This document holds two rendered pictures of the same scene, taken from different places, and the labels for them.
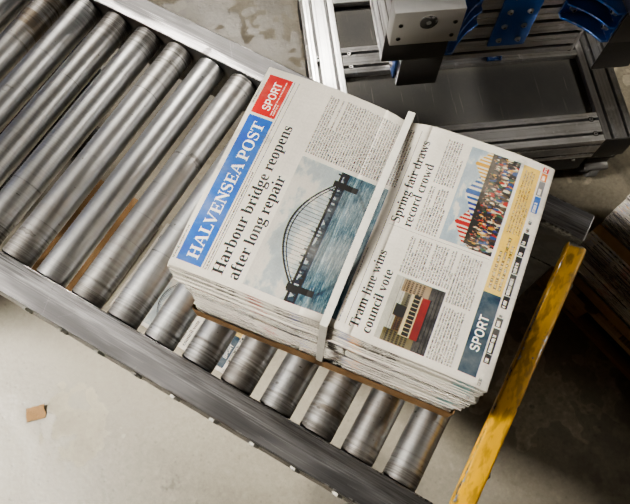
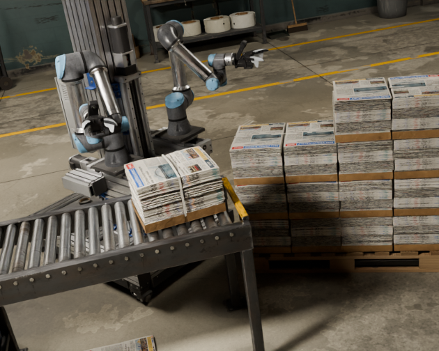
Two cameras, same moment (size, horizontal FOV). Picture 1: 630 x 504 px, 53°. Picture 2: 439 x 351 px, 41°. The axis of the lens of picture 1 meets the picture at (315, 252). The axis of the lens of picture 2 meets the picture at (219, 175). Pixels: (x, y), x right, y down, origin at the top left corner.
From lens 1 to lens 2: 2.13 m
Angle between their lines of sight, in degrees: 48
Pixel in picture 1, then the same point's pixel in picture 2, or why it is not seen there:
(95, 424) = not seen: outside the picture
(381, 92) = not seen: hidden behind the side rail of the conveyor
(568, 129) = not seen: hidden behind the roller
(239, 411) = (176, 238)
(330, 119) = (146, 162)
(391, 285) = (185, 168)
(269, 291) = (162, 180)
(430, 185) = (178, 158)
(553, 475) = (308, 308)
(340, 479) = (213, 231)
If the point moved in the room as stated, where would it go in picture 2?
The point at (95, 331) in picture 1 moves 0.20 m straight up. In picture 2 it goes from (121, 251) to (111, 209)
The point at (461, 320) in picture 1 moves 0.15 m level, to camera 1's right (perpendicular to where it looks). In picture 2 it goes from (204, 164) to (230, 152)
